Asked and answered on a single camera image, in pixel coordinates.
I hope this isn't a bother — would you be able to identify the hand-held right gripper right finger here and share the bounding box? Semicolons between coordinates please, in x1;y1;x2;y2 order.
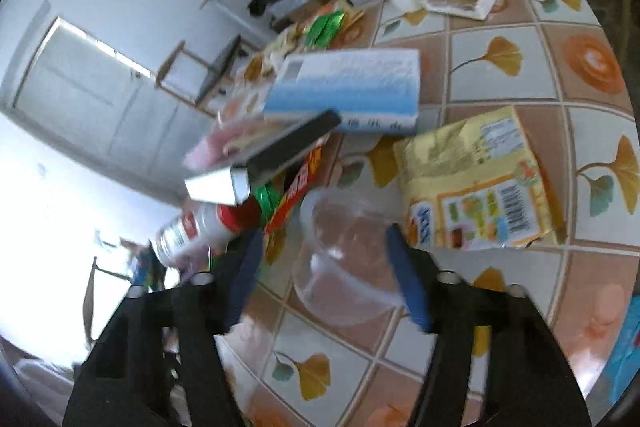
385;223;593;427

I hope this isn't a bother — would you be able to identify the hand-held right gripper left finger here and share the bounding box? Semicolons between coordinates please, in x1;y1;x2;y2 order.
62;227;266;427

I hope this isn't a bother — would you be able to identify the white bottle with red cap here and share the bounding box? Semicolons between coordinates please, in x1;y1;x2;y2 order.
152;202;263;268

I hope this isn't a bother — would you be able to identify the clear plastic bowl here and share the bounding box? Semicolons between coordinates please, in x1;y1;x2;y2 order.
292;187;416;327

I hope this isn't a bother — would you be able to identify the green shiny wrapper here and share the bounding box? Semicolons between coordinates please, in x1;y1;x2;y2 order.
252;181;287;228

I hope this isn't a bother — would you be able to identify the red orange foil packet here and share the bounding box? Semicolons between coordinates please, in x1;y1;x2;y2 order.
262;146;323;235

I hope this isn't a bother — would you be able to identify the yellow snack bag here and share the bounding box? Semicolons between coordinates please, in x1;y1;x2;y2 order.
392;106;568;250

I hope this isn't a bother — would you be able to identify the pink packet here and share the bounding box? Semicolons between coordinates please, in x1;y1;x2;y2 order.
184;117;296;172

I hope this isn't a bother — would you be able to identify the black and silver box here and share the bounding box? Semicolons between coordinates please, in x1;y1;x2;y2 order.
184;109;342;208

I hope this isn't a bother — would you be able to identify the blue and white box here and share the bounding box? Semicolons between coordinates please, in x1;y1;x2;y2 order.
262;48;421;136

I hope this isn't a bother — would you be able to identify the small wooden chair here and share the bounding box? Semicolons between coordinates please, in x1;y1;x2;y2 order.
155;34;241;110

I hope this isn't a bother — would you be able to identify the white door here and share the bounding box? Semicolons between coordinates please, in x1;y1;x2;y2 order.
12;17;186;202

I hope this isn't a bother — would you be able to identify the beige snack packet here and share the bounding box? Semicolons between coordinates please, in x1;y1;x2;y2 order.
257;24;313;72

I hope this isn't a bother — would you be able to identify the orange snack packet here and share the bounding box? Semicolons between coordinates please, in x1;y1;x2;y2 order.
330;7;368;50

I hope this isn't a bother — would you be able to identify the green snack packet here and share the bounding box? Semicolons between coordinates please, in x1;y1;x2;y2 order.
305;10;347;50

